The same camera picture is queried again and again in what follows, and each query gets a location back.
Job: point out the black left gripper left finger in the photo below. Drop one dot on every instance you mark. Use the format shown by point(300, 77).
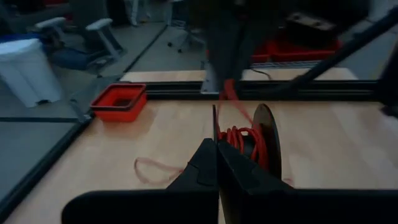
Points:
point(203, 171)

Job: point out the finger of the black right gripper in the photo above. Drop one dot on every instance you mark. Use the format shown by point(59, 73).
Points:
point(219, 56)
point(244, 53)

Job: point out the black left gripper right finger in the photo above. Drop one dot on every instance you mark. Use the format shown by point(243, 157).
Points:
point(239, 177)

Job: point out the red storage bin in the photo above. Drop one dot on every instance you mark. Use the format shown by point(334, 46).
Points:
point(295, 53)

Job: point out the red collapsible bin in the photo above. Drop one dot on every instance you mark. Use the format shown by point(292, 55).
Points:
point(119, 104)

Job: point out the blue office chair grey arms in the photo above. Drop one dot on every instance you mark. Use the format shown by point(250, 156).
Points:
point(93, 40)

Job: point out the white trash bin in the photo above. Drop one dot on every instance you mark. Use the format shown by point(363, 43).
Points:
point(25, 71)

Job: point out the black clamp bracket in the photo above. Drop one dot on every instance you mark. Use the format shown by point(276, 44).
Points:
point(79, 109)

